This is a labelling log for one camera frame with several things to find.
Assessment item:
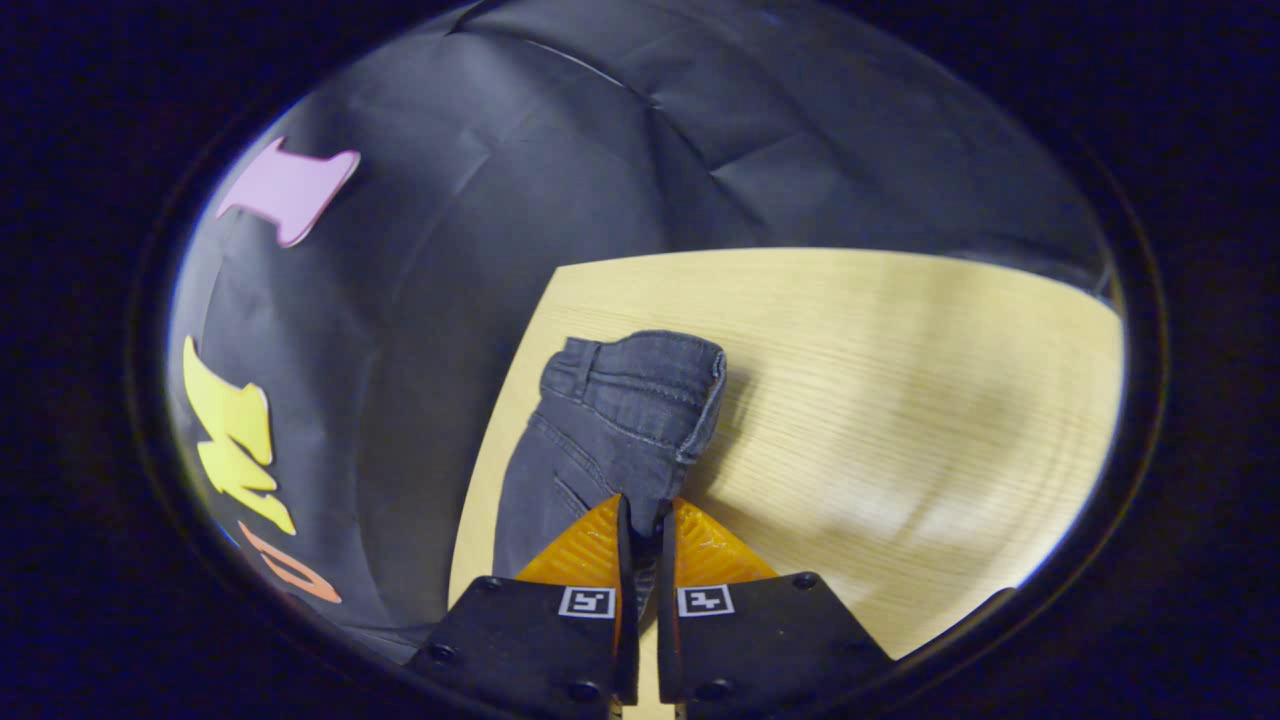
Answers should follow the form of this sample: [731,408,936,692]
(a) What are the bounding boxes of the dark grey jeans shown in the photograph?
[492,330,728,621]

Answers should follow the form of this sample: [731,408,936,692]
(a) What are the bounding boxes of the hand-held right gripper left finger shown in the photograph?
[408,494,642,720]

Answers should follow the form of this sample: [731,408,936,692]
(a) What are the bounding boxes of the black backdrop cloth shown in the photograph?
[165,0,1116,661]

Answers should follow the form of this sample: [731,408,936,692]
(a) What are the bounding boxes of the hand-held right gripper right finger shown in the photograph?
[655,497,895,720]

